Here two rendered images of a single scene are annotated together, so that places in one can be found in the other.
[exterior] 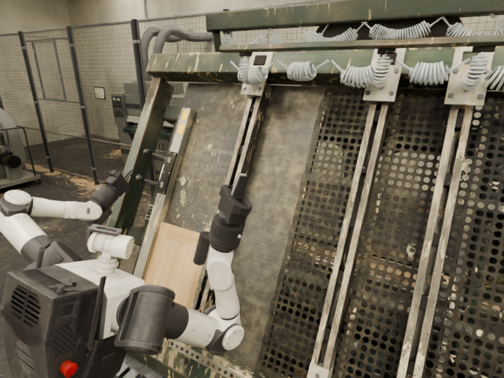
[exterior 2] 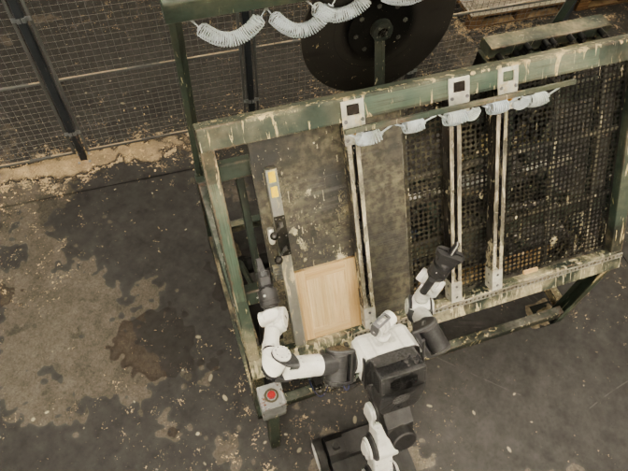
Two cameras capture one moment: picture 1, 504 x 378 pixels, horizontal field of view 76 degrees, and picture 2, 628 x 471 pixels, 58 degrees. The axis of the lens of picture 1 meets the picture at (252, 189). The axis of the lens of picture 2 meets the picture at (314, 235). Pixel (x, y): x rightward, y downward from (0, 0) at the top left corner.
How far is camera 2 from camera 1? 2.24 m
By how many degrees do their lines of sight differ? 53
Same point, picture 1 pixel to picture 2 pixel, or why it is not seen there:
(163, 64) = (224, 138)
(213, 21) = (178, 12)
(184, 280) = (338, 296)
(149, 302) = (436, 330)
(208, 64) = (292, 125)
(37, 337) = (419, 385)
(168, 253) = (314, 290)
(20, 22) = not seen: outside the picture
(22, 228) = (314, 363)
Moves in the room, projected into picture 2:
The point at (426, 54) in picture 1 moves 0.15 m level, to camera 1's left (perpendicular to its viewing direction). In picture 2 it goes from (481, 77) to (463, 94)
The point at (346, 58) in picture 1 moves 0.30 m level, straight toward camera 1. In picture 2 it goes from (429, 91) to (477, 135)
